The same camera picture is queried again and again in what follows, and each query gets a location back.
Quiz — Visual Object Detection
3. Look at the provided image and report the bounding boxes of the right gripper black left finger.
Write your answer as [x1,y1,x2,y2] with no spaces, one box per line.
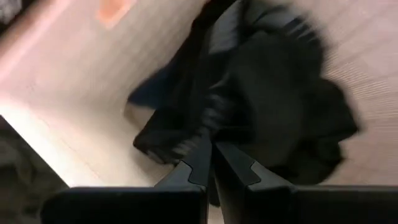
[154,133,213,188]

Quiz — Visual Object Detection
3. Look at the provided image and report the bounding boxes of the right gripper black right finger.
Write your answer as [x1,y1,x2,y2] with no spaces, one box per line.
[213,141,295,224]

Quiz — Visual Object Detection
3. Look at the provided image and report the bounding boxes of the black shorts with white print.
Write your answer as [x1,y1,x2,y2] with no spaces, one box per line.
[126,0,361,187]

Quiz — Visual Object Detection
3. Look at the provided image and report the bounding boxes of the dotted dark blue shirt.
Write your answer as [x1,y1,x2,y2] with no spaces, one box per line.
[127,67,170,108]

